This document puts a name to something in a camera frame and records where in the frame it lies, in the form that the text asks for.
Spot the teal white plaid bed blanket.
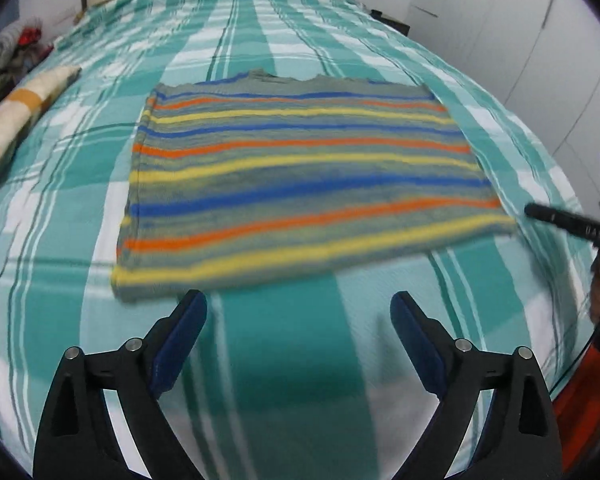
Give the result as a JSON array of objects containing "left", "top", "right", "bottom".
[{"left": 0, "top": 0, "right": 600, "bottom": 480}]

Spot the beige patterned pillow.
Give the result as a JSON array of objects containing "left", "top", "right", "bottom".
[{"left": 0, "top": 66, "right": 82, "bottom": 196}]

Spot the person's orange clothing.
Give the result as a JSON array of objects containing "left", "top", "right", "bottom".
[{"left": 552, "top": 330, "right": 600, "bottom": 476}]

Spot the white wardrobe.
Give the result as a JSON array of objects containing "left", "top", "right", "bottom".
[{"left": 405, "top": 0, "right": 600, "bottom": 221}]

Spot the pile of clothes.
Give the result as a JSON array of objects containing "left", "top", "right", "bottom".
[{"left": 0, "top": 17, "right": 56, "bottom": 73}]

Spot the black cable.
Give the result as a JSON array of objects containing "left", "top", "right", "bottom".
[{"left": 549, "top": 317, "right": 600, "bottom": 403}]

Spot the dark nightstand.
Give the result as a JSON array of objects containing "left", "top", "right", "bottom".
[{"left": 370, "top": 9, "right": 411, "bottom": 37}]

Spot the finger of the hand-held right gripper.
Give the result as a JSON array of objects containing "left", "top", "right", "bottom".
[{"left": 524, "top": 202, "right": 600, "bottom": 246}]

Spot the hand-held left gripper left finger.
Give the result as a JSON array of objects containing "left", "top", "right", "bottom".
[{"left": 32, "top": 289, "right": 208, "bottom": 480}]

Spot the multicolour striped knit sweater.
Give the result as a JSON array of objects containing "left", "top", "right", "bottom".
[{"left": 111, "top": 71, "right": 518, "bottom": 303}]

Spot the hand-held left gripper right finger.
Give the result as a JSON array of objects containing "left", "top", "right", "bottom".
[{"left": 390, "top": 291, "right": 563, "bottom": 480}]

